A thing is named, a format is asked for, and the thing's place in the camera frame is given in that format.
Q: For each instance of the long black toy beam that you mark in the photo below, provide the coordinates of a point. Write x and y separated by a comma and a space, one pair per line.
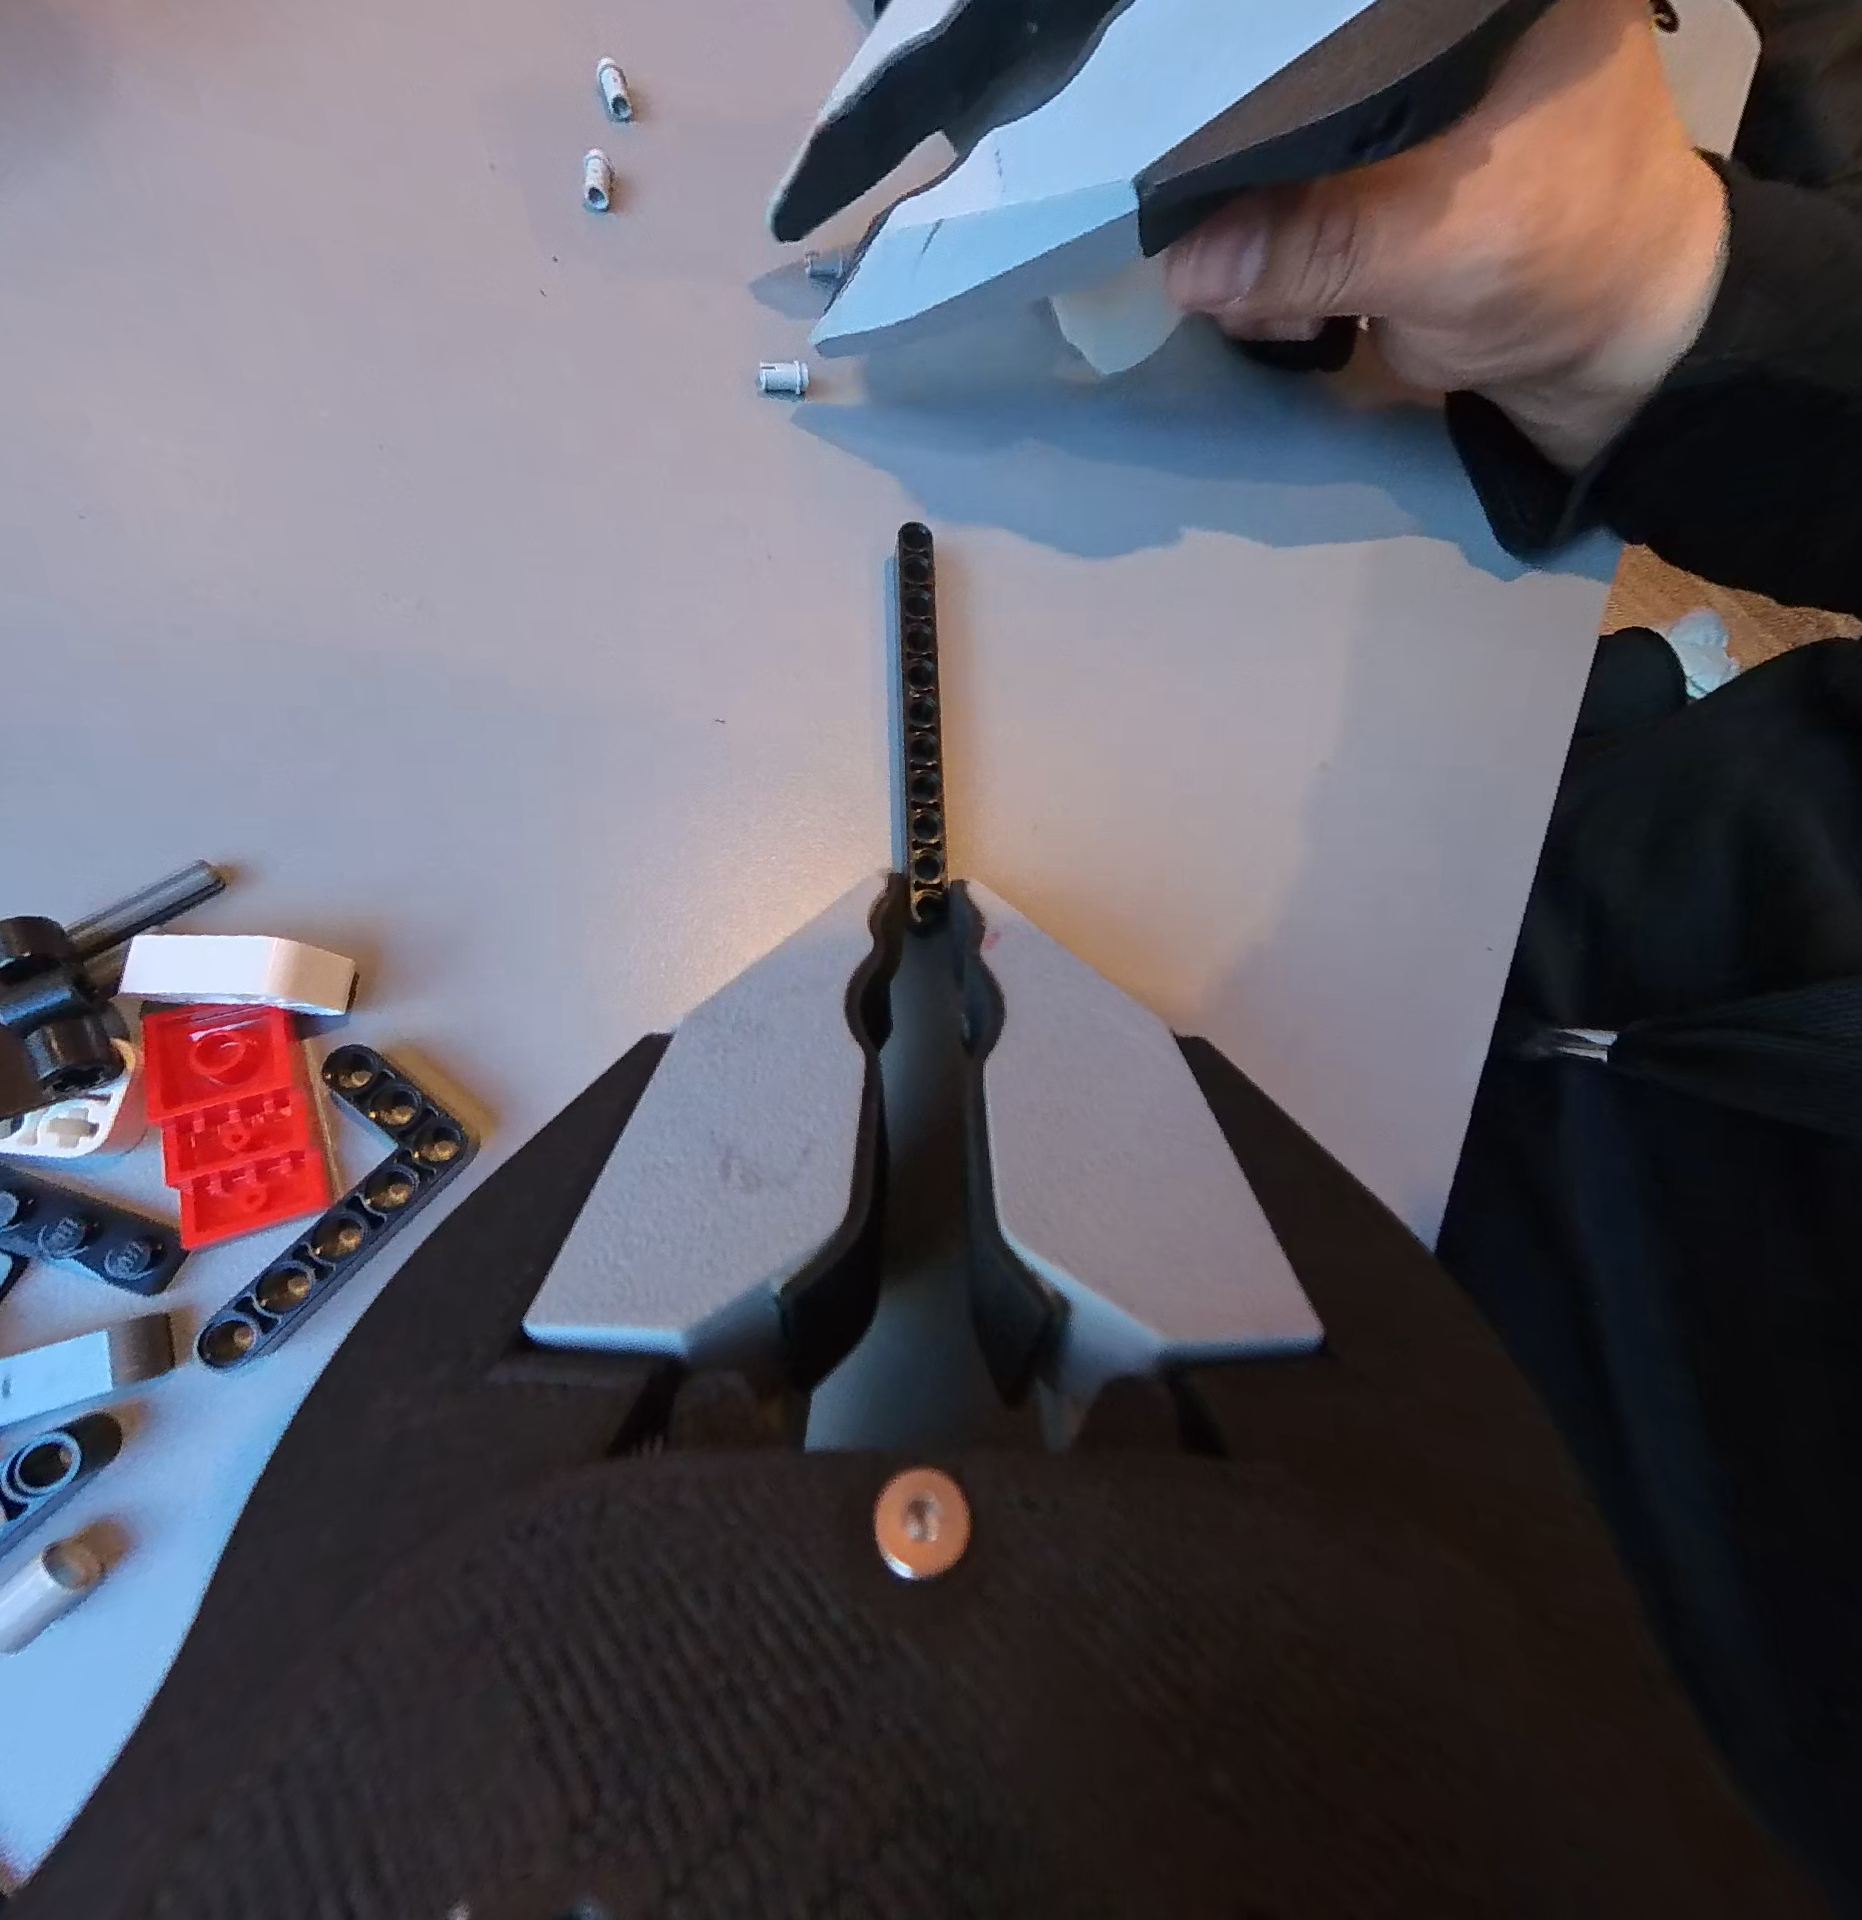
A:
920, 706

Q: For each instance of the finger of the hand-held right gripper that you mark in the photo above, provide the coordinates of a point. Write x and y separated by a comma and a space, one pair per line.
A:
1081, 136
931, 88

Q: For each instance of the pile of toy building pieces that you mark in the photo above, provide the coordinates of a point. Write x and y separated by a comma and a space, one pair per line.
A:
234, 1110

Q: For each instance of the person's dark clothing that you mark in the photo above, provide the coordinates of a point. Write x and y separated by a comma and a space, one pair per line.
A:
1696, 1351

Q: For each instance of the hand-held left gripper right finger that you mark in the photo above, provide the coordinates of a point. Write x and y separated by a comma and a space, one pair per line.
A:
1126, 1154

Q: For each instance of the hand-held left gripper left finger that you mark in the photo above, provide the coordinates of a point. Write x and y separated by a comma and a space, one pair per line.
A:
721, 1139

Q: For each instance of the small grey toy pin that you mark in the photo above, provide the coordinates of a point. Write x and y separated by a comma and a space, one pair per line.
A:
827, 267
617, 87
597, 177
783, 377

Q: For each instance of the person's right hand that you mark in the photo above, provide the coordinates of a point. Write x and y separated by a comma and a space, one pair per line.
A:
1514, 255

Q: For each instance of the grey desk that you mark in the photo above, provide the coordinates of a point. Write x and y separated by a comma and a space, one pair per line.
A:
497, 598

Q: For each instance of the person's right forearm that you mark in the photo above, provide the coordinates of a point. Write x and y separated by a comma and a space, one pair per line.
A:
1802, 375

